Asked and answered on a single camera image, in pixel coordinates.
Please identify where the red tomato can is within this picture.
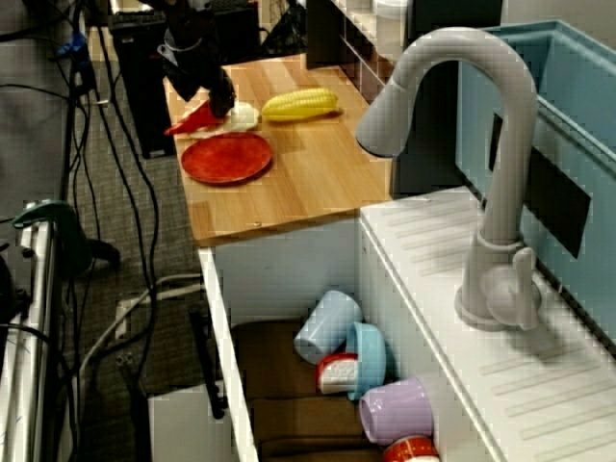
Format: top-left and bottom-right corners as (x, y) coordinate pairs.
(381, 434), (442, 462)

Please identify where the grey toy faucet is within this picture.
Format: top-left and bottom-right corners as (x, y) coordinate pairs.
(354, 25), (548, 333)

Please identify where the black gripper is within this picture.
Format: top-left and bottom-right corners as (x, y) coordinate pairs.
(161, 34), (238, 120)

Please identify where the white toy sink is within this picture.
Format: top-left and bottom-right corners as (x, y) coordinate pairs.
(197, 184), (616, 462)

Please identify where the teal plastic bin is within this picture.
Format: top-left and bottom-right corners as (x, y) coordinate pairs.
(456, 18), (616, 334)

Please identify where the white cable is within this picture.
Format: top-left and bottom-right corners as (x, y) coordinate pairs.
(78, 272), (204, 382)

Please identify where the red and white toy food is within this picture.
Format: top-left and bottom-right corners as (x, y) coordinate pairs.
(314, 350), (362, 397)

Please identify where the light blue plastic cup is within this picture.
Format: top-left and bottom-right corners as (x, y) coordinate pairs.
(293, 288), (365, 366)

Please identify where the green clamp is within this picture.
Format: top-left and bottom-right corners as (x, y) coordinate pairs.
(11, 198), (122, 271)

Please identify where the black robot base box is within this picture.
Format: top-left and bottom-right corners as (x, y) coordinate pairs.
(109, 0), (262, 161)

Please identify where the cream scalloped plate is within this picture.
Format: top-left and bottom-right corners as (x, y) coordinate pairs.
(184, 100), (262, 141)

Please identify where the long black cable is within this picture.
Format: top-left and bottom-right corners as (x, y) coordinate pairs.
(92, 0), (162, 348)

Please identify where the yellow toy corn cob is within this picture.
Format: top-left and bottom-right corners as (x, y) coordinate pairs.
(260, 87), (340, 123)

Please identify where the light blue plastic bowl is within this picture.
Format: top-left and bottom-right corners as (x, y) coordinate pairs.
(345, 319), (389, 402)

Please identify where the black cabinet handle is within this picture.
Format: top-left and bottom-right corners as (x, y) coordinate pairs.
(188, 307), (228, 420)

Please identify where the purple plastic cup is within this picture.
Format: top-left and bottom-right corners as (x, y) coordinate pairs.
(357, 375), (437, 447)

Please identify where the red round plate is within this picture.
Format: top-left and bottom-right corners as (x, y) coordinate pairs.
(180, 131), (274, 187)

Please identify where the red toy pepper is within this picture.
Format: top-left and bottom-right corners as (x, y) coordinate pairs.
(164, 97), (218, 137)

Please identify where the aluminium frame rail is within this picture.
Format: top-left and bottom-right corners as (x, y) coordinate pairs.
(0, 201), (64, 462)

